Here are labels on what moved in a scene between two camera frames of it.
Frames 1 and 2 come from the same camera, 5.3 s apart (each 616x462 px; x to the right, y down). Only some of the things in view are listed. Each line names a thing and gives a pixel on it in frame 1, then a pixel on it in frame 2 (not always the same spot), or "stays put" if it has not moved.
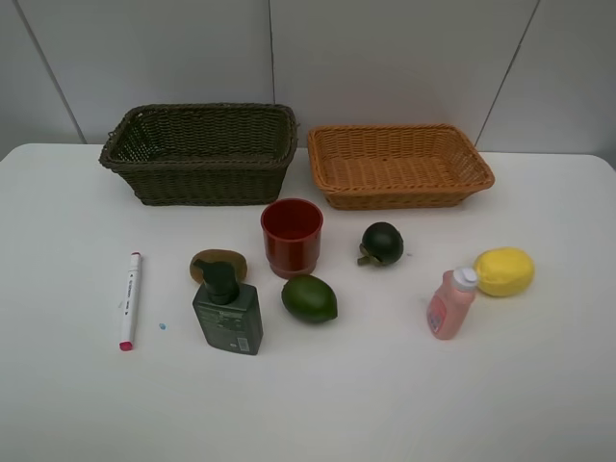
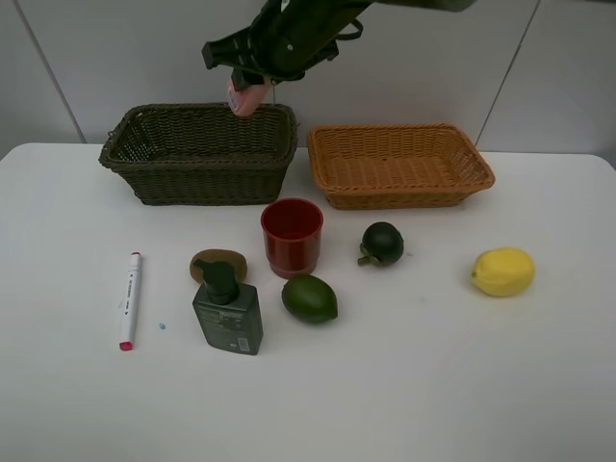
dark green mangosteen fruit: x=381 y=243 stays put
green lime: x=309 y=299 stays put
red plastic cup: x=293 y=228 stays put
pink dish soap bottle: x=449 y=305 → x=246 y=101
